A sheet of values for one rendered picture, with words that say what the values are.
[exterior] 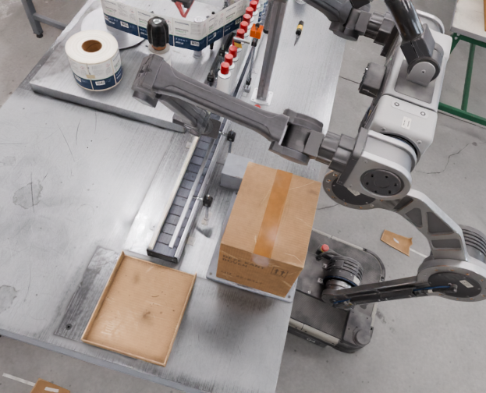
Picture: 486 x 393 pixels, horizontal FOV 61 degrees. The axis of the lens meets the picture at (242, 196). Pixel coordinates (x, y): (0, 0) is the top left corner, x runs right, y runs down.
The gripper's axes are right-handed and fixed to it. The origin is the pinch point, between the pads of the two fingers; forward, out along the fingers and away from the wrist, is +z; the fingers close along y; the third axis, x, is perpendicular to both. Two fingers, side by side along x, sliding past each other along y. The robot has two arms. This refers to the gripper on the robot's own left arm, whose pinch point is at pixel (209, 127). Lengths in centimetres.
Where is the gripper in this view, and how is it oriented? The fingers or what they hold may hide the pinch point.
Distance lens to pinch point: 161.1
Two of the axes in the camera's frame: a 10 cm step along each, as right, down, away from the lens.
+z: 0.8, -1.3, 9.9
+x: -2.7, 9.5, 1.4
